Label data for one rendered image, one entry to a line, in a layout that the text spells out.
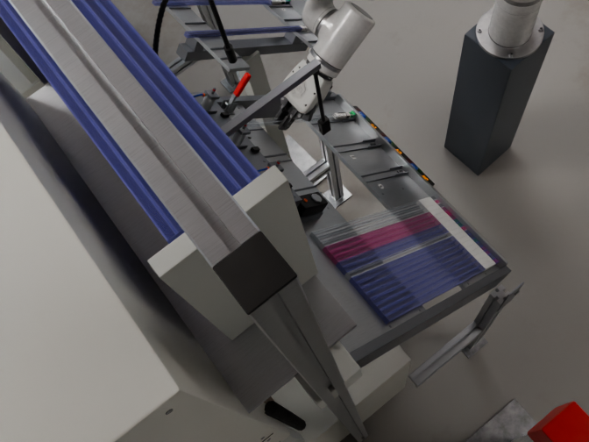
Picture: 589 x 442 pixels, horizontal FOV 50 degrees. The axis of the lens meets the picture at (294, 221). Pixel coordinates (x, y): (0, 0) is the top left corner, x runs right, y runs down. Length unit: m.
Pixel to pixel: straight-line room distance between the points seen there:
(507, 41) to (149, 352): 1.55
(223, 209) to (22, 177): 0.34
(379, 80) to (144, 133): 2.30
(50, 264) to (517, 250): 1.99
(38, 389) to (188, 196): 0.27
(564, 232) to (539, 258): 0.14
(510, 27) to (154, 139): 1.52
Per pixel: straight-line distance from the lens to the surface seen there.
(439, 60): 2.80
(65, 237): 0.68
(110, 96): 0.51
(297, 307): 0.46
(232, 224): 0.42
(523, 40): 1.97
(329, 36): 1.49
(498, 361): 2.34
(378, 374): 1.68
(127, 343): 0.62
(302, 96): 1.52
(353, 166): 1.60
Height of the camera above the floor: 2.28
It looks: 67 degrees down
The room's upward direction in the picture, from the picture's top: 20 degrees counter-clockwise
